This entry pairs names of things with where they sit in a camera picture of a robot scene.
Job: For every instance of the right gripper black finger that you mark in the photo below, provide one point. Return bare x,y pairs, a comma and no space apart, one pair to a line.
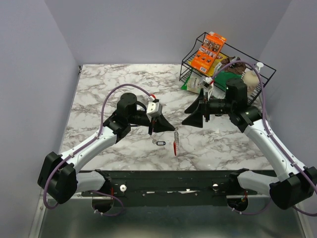
195,119
195,104

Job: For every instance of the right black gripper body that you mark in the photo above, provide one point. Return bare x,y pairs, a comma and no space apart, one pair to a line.
218,106

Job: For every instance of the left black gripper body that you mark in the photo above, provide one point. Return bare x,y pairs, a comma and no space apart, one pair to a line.
139,119

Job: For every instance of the metal keyring coil red holder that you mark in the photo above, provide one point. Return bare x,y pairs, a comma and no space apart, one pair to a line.
176,142

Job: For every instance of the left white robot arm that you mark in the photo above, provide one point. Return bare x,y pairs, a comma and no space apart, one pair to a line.
81,153

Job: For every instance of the white green pouch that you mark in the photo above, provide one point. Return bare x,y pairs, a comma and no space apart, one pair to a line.
193,84

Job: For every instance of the black key tag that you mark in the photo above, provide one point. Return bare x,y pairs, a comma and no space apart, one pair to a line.
160,143

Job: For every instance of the cream pump soap bottle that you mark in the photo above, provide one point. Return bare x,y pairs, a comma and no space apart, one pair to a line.
251,79

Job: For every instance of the green and brown bag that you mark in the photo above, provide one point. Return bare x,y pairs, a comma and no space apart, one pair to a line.
234,71

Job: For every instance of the yellow snack packet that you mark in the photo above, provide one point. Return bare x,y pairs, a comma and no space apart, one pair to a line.
218,59

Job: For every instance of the orange snack box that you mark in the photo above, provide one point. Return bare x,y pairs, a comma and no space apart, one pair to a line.
208,52

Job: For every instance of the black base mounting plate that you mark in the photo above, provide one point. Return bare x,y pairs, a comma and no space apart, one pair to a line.
151,188

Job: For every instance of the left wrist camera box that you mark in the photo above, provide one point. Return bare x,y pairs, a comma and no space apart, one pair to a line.
154,108

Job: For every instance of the black wire shelf rack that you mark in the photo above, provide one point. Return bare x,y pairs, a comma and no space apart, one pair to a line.
186,70

